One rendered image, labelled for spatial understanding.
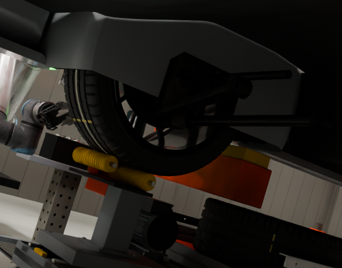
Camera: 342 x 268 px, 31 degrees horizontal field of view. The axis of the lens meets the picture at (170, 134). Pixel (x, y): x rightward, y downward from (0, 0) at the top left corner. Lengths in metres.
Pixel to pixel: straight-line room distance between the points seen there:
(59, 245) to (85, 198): 3.82
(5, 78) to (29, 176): 3.08
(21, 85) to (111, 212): 1.06
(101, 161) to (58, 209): 0.93
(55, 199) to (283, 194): 4.74
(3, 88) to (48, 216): 0.71
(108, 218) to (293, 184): 5.47
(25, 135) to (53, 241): 0.50
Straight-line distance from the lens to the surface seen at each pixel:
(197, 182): 2.53
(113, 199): 2.10
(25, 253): 2.13
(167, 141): 2.25
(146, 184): 2.03
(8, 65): 2.61
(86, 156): 2.14
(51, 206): 2.91
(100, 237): 2.11
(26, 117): 2.40
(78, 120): 2.06
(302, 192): 7.57
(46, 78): 5.54
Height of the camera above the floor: 0.51
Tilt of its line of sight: 5 degrees up
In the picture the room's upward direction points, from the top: 17 degrees clockwise
